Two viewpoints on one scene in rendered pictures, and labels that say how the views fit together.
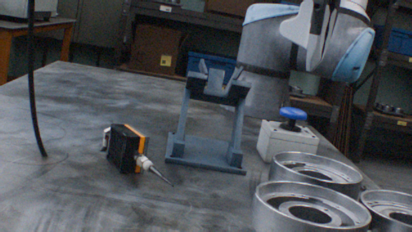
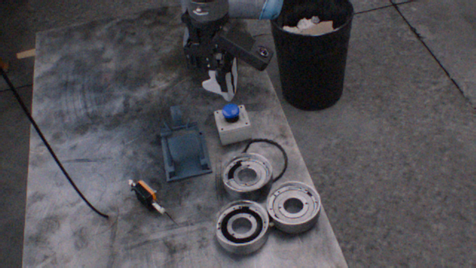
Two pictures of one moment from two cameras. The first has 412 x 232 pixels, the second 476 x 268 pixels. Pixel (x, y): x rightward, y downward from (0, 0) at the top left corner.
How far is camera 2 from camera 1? 79 cm
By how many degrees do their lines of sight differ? 34
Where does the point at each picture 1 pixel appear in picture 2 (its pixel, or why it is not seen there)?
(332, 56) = (253, 12)
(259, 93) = not seen: hidden behind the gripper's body
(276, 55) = not seen: hidden behind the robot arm
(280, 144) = (228, 135)
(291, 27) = (210, 85)
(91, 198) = (144, 246)
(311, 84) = not seen: outside the picture
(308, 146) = (245, 130)
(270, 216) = (222, 242)
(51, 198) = (127, 256)
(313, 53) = (227, 97)
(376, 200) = (279, 189)
